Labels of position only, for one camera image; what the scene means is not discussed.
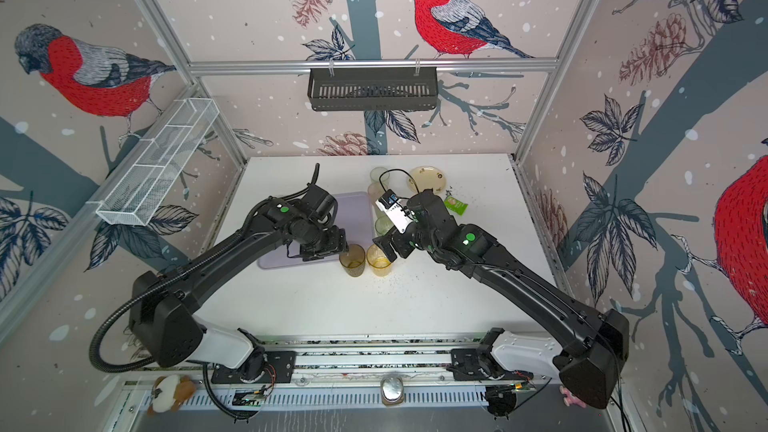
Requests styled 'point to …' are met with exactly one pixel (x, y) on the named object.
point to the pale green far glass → (375, 174)
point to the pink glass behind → (375, 191)
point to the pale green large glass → (378, 212)
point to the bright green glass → (383, 225)
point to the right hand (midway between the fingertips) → (385, 229)
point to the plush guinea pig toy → (169, 392)
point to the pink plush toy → (570, 399)
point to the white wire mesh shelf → (155, 164)
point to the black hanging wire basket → (372, 89)
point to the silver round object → (392, 390)
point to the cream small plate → (427, 177)
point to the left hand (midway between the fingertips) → (340, 252)
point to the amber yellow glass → (379, 263)
